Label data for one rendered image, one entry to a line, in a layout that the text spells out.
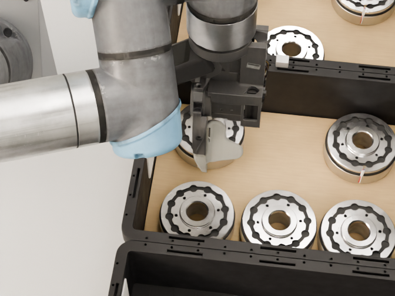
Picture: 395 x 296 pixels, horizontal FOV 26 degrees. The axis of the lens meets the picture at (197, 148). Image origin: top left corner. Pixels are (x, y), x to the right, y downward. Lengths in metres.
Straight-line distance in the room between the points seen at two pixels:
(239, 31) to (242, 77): 0.08
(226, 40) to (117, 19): 0.13
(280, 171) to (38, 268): 0.40
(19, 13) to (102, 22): 0.52
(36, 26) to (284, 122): 0.41
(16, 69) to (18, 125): 0.48
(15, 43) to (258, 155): 0.40
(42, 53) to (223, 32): 0.53
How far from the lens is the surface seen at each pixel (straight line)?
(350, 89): 1.25
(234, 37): 0.89
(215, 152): 1.03
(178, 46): 0.97
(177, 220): 1.17
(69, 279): 1.32
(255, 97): 0.95
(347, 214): 1.19
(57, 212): 1.37
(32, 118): 0.82
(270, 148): 1.27
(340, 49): 1.39
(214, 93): 0.96
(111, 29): 0.83
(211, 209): 1.17
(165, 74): 0.84
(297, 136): 1.28
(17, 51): 1.31
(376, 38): 1.41
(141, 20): 0.83
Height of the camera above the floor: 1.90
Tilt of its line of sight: 58 degrees down
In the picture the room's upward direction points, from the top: straight up
